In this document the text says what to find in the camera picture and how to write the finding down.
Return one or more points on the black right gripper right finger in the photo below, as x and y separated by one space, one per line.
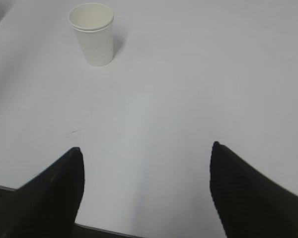
249 204

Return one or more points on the white paper cup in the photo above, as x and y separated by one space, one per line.
92 24

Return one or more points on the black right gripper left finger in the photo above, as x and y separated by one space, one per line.
46 206

